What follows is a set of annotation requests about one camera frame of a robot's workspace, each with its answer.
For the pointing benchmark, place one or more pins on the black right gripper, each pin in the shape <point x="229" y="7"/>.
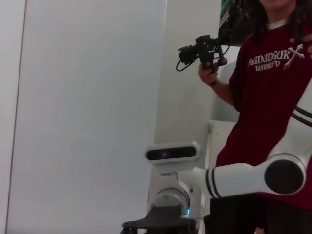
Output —
<point x="161" y="219"/>

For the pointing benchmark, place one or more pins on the black handheld teleoperation controller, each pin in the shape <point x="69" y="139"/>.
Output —
<point x="301" y="24"/>
<point x="204" y="46"/>

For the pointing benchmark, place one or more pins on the person's right forearm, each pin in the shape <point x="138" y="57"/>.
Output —
<point x="224" y="92"/>

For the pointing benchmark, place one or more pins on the person's right hand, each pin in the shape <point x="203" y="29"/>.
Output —
<point x="208" y="74"/>

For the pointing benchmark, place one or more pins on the person's left hand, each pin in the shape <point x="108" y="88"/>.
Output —
<point x="309" y="46"/>

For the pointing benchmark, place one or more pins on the person in red t-shirt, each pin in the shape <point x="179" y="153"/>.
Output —
<point x="263" y="97"/>

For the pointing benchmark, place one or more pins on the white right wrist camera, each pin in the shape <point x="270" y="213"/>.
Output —
<point x="175" y="163"/>

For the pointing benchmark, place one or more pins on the dark wall poster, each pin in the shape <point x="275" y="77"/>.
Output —
<point x="234" y="24"/>

